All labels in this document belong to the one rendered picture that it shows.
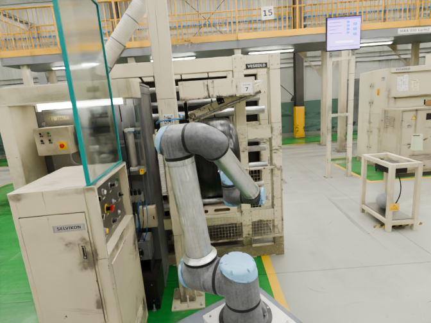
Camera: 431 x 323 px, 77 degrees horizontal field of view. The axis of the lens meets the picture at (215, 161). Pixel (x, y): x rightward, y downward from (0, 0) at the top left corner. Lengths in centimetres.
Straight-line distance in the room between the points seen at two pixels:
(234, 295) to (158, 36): 161
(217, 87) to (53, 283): 165
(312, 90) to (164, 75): 1016
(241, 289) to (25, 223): 103
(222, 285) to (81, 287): 76
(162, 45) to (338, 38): 405
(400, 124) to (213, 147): 505
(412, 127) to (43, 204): 559
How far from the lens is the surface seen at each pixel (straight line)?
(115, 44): 236
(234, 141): 183
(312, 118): 1181
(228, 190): 145
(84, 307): 170
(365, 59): 1268
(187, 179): 105
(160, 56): 200
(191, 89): 222
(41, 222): 154
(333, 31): 558
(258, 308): 127
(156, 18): 205
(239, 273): 114
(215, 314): 138
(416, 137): 602
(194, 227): 113
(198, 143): 96
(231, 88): 224
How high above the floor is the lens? 161
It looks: 12 degrees down
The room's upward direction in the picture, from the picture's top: 4 degrees counter-clockwise
